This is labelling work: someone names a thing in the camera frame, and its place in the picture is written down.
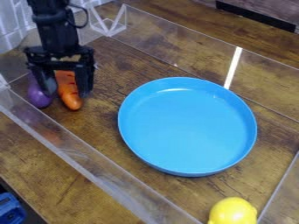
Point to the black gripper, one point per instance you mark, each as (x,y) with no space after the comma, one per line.
(42,62)

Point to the orange toy carrot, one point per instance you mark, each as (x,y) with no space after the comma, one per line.
(68,91)

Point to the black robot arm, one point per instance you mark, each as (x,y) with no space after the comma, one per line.
(60,51)

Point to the purple toy eggplant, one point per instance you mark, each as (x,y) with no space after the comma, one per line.
(36,97)

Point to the blue round plate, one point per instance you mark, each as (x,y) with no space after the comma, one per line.
(186,126)

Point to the blue object at corner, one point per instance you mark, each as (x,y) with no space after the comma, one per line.
(12,213)

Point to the yellow toy object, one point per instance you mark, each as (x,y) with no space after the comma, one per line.
(232,211)

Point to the clear acrylic enclosure wall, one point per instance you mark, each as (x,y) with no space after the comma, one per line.
(64,159)

